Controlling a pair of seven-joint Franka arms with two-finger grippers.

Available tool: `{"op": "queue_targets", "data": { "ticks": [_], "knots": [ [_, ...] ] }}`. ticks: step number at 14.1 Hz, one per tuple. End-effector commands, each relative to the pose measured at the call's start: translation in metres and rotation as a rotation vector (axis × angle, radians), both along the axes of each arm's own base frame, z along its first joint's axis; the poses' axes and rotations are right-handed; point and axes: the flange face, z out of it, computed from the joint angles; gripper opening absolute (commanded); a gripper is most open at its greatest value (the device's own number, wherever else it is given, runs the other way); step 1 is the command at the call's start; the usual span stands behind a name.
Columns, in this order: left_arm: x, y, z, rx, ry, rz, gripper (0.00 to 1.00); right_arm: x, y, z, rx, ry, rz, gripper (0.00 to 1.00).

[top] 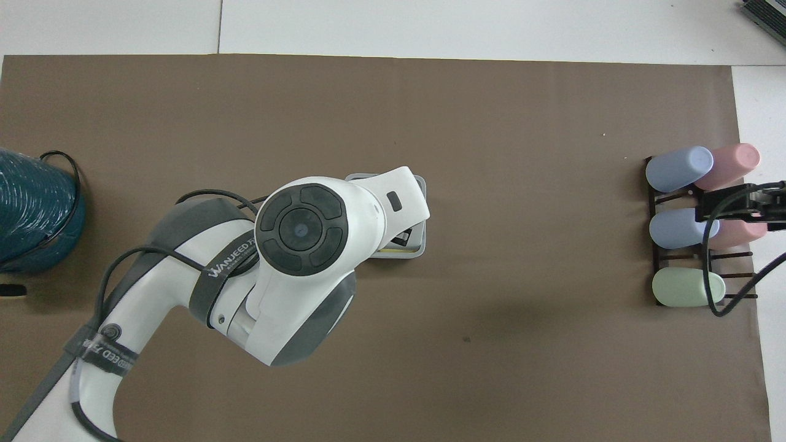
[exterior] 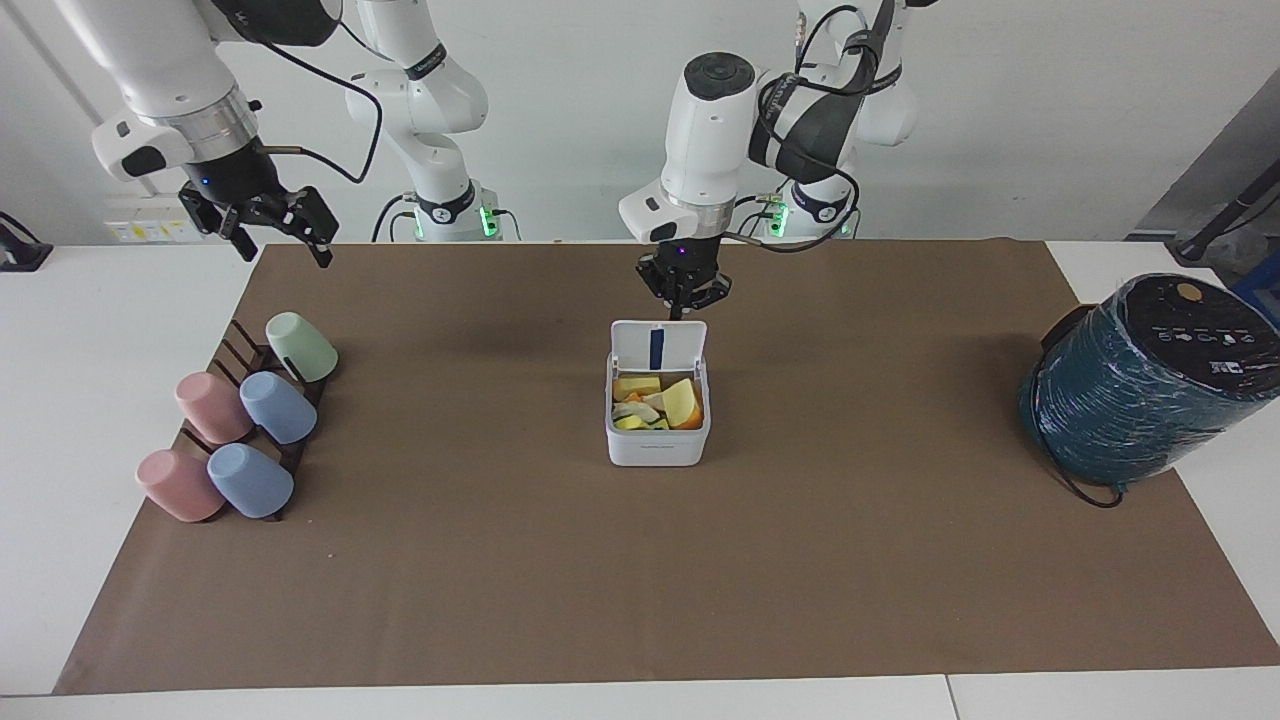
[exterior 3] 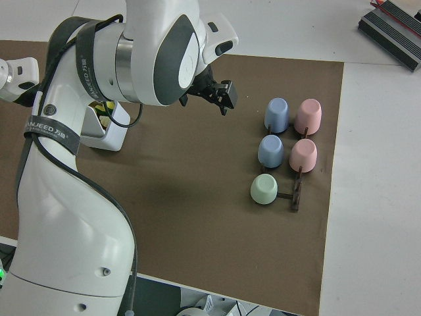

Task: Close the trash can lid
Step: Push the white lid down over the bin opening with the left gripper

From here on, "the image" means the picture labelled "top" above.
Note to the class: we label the green cup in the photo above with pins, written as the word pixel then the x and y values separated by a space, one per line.
pixel 684 287

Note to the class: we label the black stand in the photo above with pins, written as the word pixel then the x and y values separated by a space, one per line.
pixel 11 290

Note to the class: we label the pink cup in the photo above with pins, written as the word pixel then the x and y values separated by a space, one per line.
pixel 740 233
pixel 734 162

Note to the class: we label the grey square tray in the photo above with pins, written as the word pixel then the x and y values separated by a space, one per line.
pixel 419 245

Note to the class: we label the blue cup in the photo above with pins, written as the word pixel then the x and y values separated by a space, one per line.
pixel 675 228
pixel 678 169

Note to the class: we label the teal ribbed spool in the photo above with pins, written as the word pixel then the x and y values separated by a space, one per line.
pixel 31 209

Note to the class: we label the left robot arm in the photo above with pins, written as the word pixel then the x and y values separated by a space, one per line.
pixel 301 294

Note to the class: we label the black cup rack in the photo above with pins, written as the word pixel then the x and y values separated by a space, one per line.
pixel 654 258

